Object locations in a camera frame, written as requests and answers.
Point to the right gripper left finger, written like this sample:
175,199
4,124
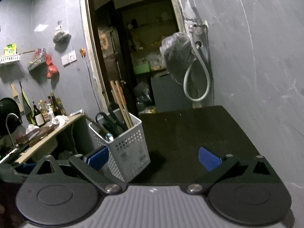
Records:
88,167

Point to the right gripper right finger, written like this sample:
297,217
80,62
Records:
216,168

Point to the white perforated utensil basket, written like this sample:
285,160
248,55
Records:
128,153

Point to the black scissors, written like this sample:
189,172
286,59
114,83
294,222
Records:
111,122

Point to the dark glass bottle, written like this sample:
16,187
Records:
38,116

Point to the thin wooden chopstick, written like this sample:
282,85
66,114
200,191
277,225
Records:
128,119

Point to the wooden cutting board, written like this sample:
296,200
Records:
16,97

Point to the red plastic bag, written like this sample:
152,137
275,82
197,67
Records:
51,68

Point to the green box on shelf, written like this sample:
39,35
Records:
143,68

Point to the silver spoon blue handle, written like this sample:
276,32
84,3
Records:
109,137

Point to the white wall switch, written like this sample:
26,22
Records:
69,58

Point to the plastic bag on wall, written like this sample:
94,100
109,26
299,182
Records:
177,54

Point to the white wire wall shelf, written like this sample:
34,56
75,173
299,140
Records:
10,59

